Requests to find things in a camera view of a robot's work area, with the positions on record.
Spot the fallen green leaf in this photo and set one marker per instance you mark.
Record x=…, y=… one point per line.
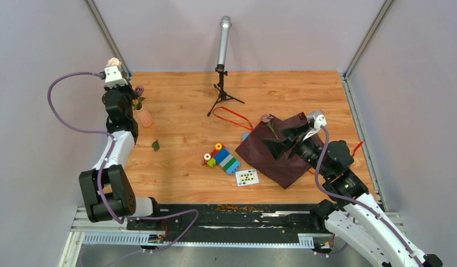
x=155, y=145

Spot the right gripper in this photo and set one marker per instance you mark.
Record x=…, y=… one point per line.
x=277, y=147

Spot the mauve artificial rose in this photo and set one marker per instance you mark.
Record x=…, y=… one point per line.
x=137, y=102

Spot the purple artificial flower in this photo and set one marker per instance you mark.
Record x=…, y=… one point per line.
x=267, y=119

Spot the silver microphone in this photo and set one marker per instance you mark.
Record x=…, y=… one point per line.
x=225, y=26

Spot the pink ribbed vase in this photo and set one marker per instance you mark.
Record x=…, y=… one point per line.
x=144, y=117

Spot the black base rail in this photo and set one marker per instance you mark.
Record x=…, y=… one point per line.
x=229, y=224

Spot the black tripod stand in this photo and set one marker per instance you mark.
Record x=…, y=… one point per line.
x=222, y=94

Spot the green toy block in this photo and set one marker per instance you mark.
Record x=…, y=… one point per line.
x=211, y=163

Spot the multicolour toy brick car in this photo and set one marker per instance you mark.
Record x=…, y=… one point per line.
x=225, y=160

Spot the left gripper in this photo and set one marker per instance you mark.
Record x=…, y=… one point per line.
x=126, y=88

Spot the white artificial rose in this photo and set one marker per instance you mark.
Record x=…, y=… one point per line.
x=113, y=62

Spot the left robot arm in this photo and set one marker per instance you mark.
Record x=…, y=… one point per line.
x=106, y=190

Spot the nine of spades card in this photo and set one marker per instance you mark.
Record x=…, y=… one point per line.
x=246, y=177

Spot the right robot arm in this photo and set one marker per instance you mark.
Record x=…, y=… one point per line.
x=351, y=212

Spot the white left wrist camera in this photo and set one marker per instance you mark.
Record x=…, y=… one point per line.
x=115, y=77

